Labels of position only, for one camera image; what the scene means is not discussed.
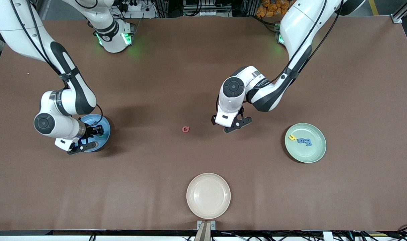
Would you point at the pink foam letter Q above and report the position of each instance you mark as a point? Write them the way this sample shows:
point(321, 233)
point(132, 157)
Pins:
point(183, 130)

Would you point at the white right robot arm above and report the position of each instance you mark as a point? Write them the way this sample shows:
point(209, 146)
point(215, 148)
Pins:
point(19, 26)

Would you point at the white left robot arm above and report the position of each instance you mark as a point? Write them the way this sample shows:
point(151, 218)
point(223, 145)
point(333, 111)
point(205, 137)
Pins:
point(300, 23)

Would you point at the blue plate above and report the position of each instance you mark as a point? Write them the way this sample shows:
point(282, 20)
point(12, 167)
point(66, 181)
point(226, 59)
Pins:
point(104, 122)

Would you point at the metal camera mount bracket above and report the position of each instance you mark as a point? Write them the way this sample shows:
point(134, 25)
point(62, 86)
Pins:
point(206, 225)

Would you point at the white power strip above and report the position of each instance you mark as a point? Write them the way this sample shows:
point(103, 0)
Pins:
point(140, 8)

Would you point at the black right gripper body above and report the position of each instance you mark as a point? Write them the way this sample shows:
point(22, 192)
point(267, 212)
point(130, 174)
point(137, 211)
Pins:
point(89, 130)

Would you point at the pale green plate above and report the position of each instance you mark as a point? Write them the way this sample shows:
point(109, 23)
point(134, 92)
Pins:
point(310, 154)

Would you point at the beige plate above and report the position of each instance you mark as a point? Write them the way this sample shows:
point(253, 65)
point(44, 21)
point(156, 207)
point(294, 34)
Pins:
point(208, 195)

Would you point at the aluminium profile bar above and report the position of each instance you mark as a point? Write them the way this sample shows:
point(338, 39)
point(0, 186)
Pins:
point(399, 16)

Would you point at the orange fruit pile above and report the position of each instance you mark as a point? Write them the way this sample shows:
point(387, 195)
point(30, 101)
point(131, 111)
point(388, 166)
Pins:
point(270, 8)

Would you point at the blue foam letter E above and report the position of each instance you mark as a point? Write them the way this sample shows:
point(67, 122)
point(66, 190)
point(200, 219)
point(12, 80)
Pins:
point(308, 143)

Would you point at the yellow foam lowercase h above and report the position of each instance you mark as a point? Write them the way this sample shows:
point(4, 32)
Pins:
point(292, 137)

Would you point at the white electronics box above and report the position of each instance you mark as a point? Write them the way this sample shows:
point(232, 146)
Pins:
point(203, 12)

